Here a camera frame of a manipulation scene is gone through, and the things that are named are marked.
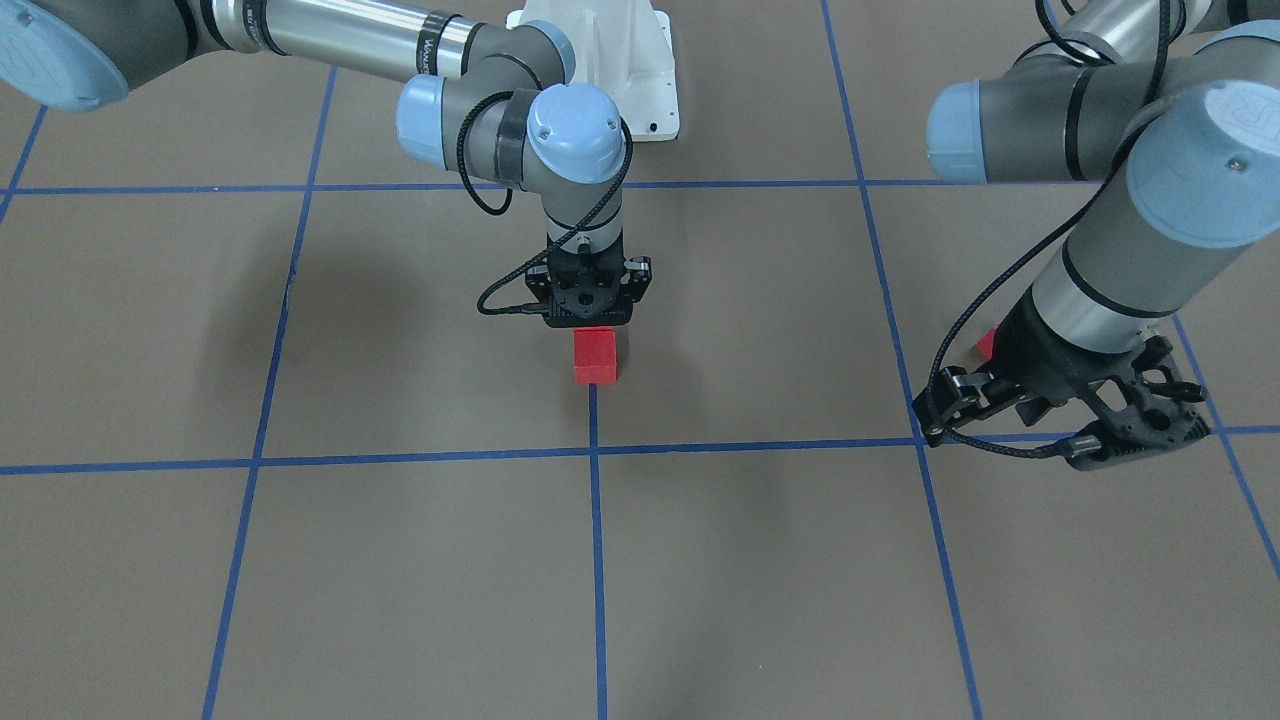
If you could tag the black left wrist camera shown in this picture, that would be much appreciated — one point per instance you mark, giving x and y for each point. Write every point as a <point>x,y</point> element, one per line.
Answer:
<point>1141,405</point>

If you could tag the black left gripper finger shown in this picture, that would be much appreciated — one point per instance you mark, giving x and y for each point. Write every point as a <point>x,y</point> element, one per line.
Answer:
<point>955,397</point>

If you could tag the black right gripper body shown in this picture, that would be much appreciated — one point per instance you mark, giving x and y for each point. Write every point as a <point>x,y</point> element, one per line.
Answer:
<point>638,279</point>

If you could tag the red block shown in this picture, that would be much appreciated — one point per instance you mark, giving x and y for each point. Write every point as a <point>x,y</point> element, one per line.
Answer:
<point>596,359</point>
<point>985,346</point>

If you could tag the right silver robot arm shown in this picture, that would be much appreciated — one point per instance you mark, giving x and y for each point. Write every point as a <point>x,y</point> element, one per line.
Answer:
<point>499,106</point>

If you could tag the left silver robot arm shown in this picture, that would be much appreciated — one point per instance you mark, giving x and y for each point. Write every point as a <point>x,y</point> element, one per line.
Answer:
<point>1172,107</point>

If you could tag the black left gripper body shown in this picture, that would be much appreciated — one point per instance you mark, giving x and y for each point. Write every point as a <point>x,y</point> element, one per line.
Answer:
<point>1035,352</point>

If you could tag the white pedestal column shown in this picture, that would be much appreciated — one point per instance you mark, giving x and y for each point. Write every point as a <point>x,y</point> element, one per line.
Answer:
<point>625,48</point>

